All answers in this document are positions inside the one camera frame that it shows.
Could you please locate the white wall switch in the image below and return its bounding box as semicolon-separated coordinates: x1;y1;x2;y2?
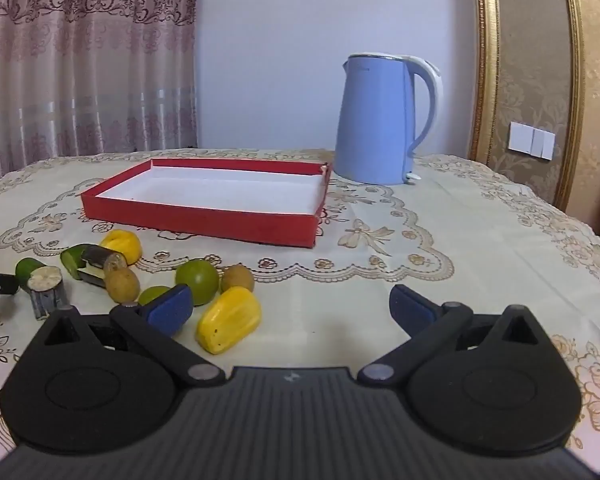
508;121;556;162

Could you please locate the red cardboard box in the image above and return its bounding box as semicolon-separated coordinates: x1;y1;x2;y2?
80;157;333;250

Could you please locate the green tomato back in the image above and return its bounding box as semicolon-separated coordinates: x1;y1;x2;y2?
137;285;173;307

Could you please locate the green lime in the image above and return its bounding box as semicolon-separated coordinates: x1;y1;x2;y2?
175;259;221;307

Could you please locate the gold decorative wall frame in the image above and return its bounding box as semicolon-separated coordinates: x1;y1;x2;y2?
467;0;588;216

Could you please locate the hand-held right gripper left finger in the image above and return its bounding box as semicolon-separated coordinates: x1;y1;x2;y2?
42;284;226;386

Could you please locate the blue electric kettle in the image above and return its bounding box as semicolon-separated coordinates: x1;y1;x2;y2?
334;53;444;187

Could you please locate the pink patterned curtain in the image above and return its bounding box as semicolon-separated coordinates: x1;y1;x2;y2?
0;0;201;188

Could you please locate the green cucumber piece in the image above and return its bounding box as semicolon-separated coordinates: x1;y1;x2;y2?
15;257;48;288
60;243;93;281

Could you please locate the embroidered cream tablecloth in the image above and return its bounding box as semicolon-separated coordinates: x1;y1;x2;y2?
0;149;600;466

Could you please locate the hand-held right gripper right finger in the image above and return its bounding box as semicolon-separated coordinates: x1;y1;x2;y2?
357;284;543;386

